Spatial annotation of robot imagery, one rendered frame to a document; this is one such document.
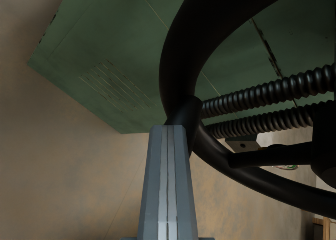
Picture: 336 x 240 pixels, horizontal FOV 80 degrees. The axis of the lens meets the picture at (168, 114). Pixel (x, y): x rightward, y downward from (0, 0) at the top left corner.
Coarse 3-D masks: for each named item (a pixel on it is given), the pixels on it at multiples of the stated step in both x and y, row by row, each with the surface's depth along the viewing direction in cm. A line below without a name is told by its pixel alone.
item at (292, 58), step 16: (288, 0) 23; (304, 0) 23; (320, 0) 22; (256, 16) 26; (272, 16) 25; (288, 16) 25; (304, 16) 24; (320, 16) 23; (272, 32) 27; (288, 32) 26; (304, 32) 26; (320, 32) 25; (272, 48) 29; (288, 48) 28; (304, 48) 27; (320, 48) 26; (288, 64) 30; (304, 64) 29; (320, 64) 28; (320, 96) 32
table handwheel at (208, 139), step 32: (192, 0) 9; (224, 0) 8; (256, 0) 7; (192, 32) 9; (224, 32) 9; (160, 64) 13; (192, 64) 11; (160, 96) 16; (320, 128) 13; (224, 160) 22; (256, 160) 19; (288, 160) 17; (320, 160) 12; (288, 192) 22; (320, 192) 22
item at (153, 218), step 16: (160, 128) 10; (160, 144) 9; (160, 160) 8; (144, 176) 8; (160, 176) 8; (144, 192) 7; (160, 192) 7; (144, 208) 6; (160, 208) 6; (144, 224) 6; (160, 224) 6
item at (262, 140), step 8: (240, 136) 48; (248, 136) 46; (256, 136) 45; (264, 136) 47; (272, 136) 50; (232, 144) 50; (240, 144) 48; (248, 144) 47; (256, 144) 45; (264, 144) 47
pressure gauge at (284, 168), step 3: (273, 144) 42; (276, 144) 42; (279, 144) 41; (282, 144) 41; (264, 147) 46; (267, 147) 44; (270, 147) 42; (273, 147) 42; (288, 165) 42; (291, 165) 41; (294, 165) 41; (297, 165) 40; (279, 168) 44; (282, 168) 44; (285, 168) 43; (288, 168) 43; (291, 168) 42; (294, 168) 41; (297, 168) 41
